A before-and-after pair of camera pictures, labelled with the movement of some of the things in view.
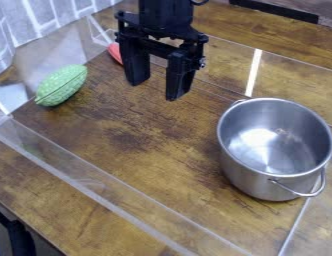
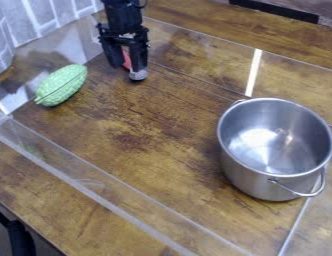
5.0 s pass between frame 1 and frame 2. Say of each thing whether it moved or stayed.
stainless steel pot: stayed
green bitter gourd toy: stayed
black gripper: moved
